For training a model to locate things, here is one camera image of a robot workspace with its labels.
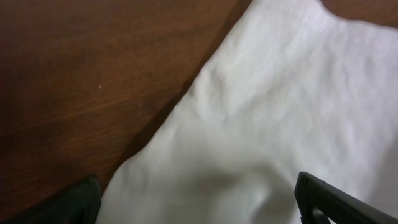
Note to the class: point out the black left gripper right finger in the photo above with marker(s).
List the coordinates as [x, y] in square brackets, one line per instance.
[320, 202]

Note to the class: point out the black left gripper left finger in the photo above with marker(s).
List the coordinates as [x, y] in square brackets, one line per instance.
[79, 203]

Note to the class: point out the white t-shirt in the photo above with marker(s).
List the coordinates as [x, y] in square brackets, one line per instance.
[292, 88]

